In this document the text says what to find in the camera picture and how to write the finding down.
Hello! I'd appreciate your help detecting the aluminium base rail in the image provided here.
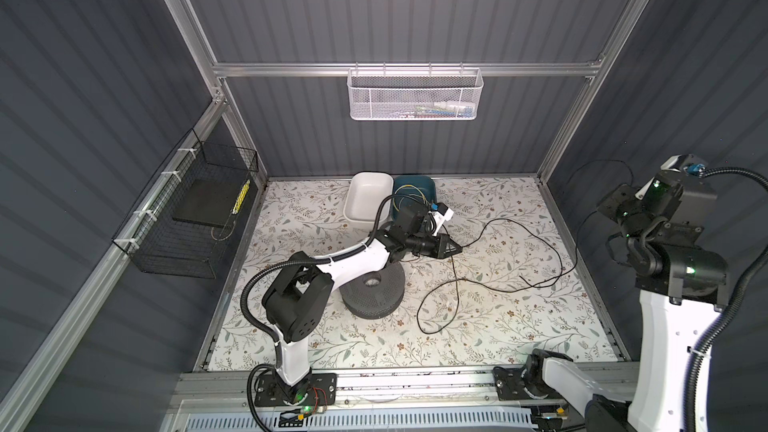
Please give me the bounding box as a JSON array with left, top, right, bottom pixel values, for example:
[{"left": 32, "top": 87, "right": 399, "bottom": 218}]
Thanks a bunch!
[{"left": 161, "top": 362, "right": 643, "bottom": 432}]

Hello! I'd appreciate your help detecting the teal plastic bin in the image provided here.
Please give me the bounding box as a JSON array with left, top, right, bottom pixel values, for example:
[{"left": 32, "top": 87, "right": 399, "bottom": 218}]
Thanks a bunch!
[{"left": 391, "top": 175, "right": 437, "bottom": 219}]

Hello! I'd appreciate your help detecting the yellow strip in basket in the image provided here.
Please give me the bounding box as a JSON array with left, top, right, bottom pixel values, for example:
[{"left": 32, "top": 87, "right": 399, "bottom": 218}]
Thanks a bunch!
[{"left": 231, "top": 179, "right": 251, "bottom": 215}]

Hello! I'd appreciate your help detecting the white wire mesh basket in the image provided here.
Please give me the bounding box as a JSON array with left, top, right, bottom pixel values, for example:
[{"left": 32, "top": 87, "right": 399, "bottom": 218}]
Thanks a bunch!
[{"left": 346, "top": 67, "right": 484, "bottom": 121}]

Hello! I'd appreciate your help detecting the black pad in basket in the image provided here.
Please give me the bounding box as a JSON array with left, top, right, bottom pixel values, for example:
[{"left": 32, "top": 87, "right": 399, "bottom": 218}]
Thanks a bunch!
[{"left": 172, "top": 179, "right": 244, "bottom": 228}]

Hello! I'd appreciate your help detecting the white plastic bin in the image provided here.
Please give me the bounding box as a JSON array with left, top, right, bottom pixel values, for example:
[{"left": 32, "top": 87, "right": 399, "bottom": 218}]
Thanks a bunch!
[{"left": 343, "top": 172, "right": 394, "bottom": 231}]

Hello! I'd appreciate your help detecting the black wire basket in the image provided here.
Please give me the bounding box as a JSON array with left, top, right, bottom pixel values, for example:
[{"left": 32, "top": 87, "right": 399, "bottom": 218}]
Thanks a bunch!
[{"left": 113, "top": 133, "right": 259, "bottom": 279}]

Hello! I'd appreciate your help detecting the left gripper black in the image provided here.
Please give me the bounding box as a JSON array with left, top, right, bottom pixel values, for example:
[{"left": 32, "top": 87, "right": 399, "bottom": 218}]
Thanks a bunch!
[{"left": 403, "top": 231, "right": 462, "bottom": 259}]

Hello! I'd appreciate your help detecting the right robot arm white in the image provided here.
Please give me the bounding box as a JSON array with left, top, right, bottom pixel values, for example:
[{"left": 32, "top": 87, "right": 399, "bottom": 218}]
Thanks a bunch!
[{"left": 520, "top": 154, "right": 767, "bottom": 431}]

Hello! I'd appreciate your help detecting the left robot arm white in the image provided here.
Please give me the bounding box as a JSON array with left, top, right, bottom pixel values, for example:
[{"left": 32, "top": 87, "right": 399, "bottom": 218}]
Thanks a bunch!
[{"left": 239, "top": 193, "right": 462, "bottom": 404}]

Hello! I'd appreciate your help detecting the grey foam spool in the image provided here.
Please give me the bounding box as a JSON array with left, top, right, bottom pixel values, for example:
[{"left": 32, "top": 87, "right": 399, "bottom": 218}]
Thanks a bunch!
[{"left": 340, "top": 262, "right": 406, "bottom": 320}]

